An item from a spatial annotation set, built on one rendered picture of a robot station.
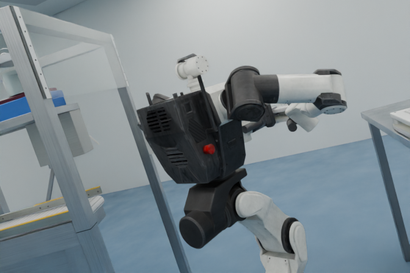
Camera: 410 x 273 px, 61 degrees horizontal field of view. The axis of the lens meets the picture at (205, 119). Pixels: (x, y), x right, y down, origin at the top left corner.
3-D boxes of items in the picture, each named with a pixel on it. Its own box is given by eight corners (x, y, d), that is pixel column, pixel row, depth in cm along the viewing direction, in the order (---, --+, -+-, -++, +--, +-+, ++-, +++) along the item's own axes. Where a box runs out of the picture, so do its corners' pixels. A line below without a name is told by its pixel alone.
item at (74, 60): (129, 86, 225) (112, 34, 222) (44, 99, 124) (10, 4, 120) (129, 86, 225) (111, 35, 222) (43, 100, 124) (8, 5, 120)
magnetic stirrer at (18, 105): (68, 105, 159) (61, 86, 159) (43, 110, 138) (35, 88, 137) (29, 117, 162) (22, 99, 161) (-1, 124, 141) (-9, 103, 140)
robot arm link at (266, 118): (257, 102, 167) (240, 109, 160) (272, 99, 160) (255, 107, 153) (264, 127, 169) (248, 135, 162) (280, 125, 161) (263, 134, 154)
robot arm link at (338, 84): (321, 95, 129) (354, 74, 111) (325, 122, 126) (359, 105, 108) (295, 94, 126) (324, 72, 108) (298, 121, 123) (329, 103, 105)
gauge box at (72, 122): (94, 148, 165) (79, 108, 163) (84, 153, 154) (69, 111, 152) (52, 161, 167) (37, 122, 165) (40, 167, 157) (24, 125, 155)
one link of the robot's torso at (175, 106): (222, 197, 100) (185, 78, 97) (151, 196, 124) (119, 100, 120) (274, 160, 122) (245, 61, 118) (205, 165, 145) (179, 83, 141)
